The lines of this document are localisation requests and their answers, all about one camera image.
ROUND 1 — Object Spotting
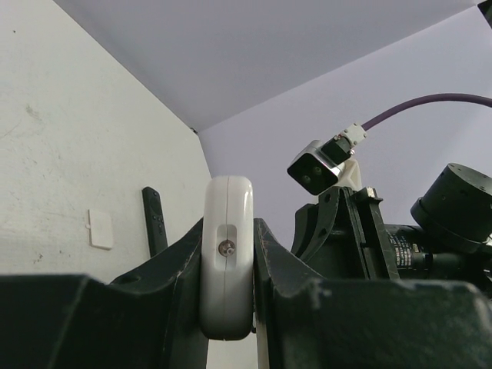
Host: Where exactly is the white battery cover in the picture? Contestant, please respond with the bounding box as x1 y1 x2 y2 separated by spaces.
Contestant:
88 209 114 251

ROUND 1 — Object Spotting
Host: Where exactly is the white red-faced remote control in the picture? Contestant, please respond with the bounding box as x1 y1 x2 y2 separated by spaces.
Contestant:
199 176 254 341

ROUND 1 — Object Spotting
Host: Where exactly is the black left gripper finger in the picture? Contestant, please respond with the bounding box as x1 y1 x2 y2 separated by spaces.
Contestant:
1 223 208 368

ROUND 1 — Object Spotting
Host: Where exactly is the black remote control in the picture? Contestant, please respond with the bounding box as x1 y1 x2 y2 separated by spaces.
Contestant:
141 187 168 258

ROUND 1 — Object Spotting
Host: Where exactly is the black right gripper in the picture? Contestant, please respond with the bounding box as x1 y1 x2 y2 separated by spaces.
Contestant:
254 187 491 368

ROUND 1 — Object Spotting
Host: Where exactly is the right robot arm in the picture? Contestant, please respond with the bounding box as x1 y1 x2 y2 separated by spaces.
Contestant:
254 163 491 368

